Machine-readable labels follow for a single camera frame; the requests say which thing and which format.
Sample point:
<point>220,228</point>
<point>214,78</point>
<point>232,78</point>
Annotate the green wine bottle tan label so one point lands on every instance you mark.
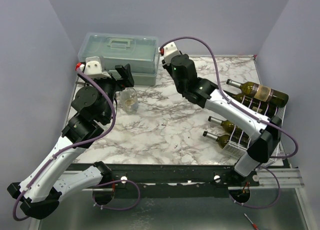
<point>228,126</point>

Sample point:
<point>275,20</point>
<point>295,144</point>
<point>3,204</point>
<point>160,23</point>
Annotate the small clear black-capped bottle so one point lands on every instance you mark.
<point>129,100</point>

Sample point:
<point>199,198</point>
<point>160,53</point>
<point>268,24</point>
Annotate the top wine bottle on rack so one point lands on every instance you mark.
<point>261,92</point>

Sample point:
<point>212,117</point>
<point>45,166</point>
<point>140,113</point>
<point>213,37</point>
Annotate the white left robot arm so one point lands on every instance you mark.
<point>40,194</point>

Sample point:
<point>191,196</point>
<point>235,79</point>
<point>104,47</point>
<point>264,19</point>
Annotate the wine bottle on rack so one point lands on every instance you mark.
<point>261,92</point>
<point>239,98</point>

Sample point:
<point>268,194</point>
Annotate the translucent green storage box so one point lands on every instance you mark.
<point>140,52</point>

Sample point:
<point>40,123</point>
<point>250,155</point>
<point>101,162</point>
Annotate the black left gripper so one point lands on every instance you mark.
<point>124,72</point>

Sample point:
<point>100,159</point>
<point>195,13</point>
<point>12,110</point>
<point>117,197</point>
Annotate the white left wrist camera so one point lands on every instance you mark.
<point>93,67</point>

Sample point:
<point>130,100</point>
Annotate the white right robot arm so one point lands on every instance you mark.
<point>206,95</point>

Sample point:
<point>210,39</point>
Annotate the green wine bottle silver neck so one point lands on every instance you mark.
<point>222,140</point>

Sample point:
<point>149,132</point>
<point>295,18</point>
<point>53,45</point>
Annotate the red handled screwdriver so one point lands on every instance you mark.
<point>251,222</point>

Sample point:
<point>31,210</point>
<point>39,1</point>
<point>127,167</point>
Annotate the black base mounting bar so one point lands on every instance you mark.
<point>177,181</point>

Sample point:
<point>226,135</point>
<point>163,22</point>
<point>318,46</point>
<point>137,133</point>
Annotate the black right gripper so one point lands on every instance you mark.
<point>169,68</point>

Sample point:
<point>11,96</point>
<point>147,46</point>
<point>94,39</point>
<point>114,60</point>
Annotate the white wire wine rack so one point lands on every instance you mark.
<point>267,146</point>

